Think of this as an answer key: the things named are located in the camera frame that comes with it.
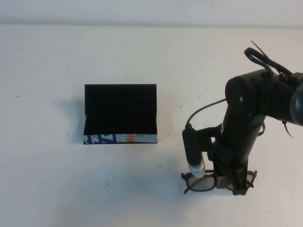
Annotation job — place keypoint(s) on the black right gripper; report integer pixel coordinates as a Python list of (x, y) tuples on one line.
[(239, 142)]

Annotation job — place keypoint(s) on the black frame glasses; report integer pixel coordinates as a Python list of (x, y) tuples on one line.
[(201, 185)]

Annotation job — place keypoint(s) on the black printed glasses case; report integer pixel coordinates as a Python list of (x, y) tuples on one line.
[(120, 106)]

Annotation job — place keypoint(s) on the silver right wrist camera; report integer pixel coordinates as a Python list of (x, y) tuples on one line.
[(193, 153)]

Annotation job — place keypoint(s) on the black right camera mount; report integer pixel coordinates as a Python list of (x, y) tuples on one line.
[(206, 134)]

